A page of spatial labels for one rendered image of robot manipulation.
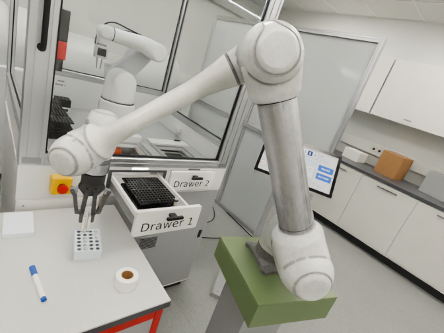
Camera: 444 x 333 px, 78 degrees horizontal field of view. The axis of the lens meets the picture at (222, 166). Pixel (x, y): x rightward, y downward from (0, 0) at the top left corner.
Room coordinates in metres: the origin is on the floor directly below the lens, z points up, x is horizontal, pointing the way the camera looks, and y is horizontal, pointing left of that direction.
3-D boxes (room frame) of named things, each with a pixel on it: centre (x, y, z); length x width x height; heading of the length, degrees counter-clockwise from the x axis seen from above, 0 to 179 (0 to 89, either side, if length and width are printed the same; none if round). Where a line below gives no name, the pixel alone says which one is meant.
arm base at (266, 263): (0.95, -0.33, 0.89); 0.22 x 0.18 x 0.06; 113
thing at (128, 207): (1.10, 0.28, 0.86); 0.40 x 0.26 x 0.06; 44
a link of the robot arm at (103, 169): (0.82, 0.40, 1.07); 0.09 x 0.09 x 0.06
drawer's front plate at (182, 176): (1.40, 0.13, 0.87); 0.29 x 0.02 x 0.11; 134
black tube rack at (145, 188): (1.09, 0.27, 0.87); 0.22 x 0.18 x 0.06; 44
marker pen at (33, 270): (0.59, 0.40, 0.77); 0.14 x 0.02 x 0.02; 50
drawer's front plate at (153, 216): (0.95, 0.13, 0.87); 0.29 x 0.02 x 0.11; 134
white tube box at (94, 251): (0.78, 0.37, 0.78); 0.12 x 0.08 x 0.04; 33
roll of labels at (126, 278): (0.69, 0.17, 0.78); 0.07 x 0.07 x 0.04
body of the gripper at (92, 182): (0.82, 0.40, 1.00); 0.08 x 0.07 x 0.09; 123
